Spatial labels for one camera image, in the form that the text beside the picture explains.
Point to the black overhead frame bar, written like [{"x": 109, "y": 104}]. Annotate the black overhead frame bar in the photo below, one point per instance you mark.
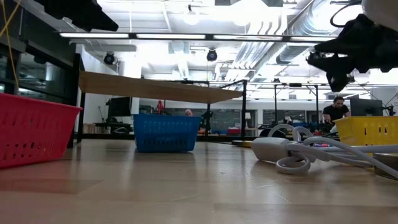
[{"x": 199, "y": 36}]

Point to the blue plastic basket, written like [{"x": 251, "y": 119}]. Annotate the blue plastic basket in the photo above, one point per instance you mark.
[{"x": 164, "y": 133}]

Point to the black round ceiling camera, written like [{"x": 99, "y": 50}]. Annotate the black round ceiling camera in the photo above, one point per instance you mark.
[
  {"x": 109, "y": 58},
  {"x": 212, "y": 55}
]

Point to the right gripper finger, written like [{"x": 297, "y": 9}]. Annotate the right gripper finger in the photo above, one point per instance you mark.
[
  {"x": 326, "y": 64},
  {"x": 334, "y": 47}
]

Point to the yellow plastic basket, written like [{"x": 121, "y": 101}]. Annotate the yellow plastic basket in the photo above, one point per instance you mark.
[{"x": 367, "y": 130}]

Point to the red plastic basket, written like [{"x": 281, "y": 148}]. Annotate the red plastic basket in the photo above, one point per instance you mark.
[{"x": 31, "y": 130}]

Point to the wooden shelf riser black legs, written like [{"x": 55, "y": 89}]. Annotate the wooden shelf riser black legs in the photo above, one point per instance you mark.
[{"x": 155, "y": 88}]

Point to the red background object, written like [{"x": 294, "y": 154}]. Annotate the red background object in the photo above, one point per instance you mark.
[{"x": 160, "y": 106}]

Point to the black monitor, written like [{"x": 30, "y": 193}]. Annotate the black monitor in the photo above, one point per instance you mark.
[
  {"x": 367, "y": 107},
  {"x": 119, "y": 106}
]

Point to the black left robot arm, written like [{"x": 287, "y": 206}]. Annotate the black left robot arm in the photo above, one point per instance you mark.
[{"x": 81, "y": 12}]

